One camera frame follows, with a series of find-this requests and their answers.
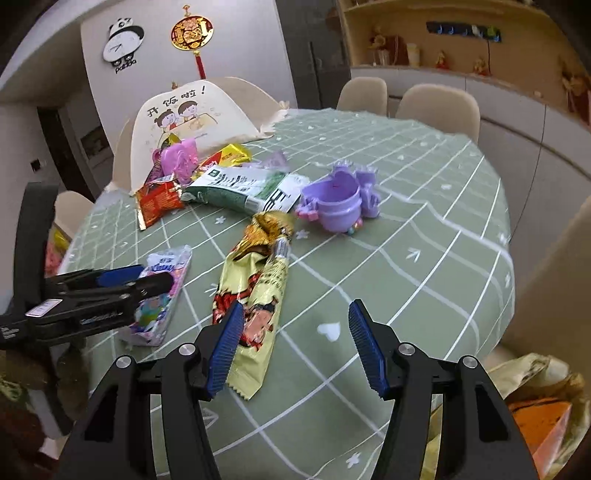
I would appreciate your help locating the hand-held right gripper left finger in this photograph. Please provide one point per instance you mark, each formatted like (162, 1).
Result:
(228, 350)

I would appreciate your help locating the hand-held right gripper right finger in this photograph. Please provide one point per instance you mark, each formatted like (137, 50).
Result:
(364, 346)

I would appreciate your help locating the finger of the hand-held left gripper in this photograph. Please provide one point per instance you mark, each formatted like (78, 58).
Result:
(120, 275)
(154, 281)

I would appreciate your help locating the pastel candy packet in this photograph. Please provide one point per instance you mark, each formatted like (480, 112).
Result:
(178, 263)

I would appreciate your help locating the long yellow cartoon snack wrapper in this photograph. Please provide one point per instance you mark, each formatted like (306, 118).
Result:
(258, 286)

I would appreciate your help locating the yellow red snack wrapper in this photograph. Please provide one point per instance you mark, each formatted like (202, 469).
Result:
(231, 154)

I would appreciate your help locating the purple toy bucket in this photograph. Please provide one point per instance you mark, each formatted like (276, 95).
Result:
(332, 198)

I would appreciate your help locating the translucent purple plastic bag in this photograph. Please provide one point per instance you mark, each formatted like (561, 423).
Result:
(273, 161)

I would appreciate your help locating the red pink bag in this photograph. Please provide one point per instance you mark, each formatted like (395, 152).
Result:
(56, 254)

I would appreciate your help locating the beige chair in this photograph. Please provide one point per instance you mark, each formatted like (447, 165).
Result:
(74, 212)
(438, 110)
(121, 157)
(362, 94)

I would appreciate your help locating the red snack packet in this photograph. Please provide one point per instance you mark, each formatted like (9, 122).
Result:
(157, 201)

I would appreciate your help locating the pink plastic package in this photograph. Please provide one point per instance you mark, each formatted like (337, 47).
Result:
(178, 157)

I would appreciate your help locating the green white snack bag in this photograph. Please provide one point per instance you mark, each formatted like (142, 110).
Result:
(240, 187)

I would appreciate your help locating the green grid tablecloth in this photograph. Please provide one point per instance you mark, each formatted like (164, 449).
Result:
(392, 194)

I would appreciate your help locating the yellow plastic bag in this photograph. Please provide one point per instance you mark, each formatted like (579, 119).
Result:
(531, 374)

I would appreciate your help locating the white cartoon tote bag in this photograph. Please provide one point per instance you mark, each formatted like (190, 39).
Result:
(221, 101)

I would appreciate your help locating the orange box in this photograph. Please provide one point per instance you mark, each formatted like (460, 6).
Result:
(540, 424)

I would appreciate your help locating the red gold knot ornament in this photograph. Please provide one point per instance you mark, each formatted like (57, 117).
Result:
(191, 33)

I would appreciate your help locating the dark door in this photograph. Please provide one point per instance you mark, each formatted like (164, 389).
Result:
(309, 50)

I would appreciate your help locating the white sideboard cabinet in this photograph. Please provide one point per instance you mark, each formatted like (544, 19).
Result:
(508, 106)

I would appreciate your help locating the red seated figurine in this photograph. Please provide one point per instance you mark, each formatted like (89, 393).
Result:
(481, 67)
(442, 60)

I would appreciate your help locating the golden figurine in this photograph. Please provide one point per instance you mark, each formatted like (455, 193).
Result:
(377, 44)

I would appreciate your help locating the black hook rack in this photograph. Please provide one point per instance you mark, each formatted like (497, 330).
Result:
(461, 30)

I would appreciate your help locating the red gold figurine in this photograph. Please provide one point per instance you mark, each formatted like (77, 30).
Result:
(575, 90)

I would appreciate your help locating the black wall switch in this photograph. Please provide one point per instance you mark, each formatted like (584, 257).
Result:
(38, 164)

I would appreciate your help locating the panda wall clock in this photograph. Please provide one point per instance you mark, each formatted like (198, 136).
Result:
(121, 46)

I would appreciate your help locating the wooden wall shelf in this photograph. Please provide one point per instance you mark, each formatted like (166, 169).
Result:
(457, 50)

